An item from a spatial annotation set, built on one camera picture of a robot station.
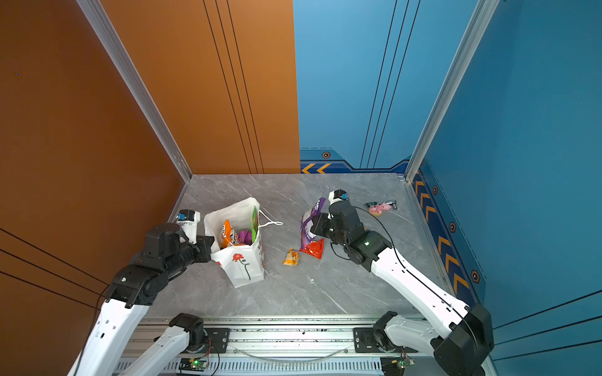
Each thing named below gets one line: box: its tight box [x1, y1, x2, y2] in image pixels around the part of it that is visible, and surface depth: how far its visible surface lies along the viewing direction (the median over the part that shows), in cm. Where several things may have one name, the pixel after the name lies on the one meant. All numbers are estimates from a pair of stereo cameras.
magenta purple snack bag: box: [238, 230, 254, 246], surface depth 82 cm
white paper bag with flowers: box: [203, 197, 283, 289], surface depth 77 cm
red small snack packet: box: [299, 238, 325, 260], surface depth 93 cm
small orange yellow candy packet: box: [282, 248, 301, 267], surface depth 91 cm
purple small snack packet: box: [300, 197, 327, 250], surface depth 78 cm
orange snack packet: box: [221, 219, 234, 249], surface depth 75 cm
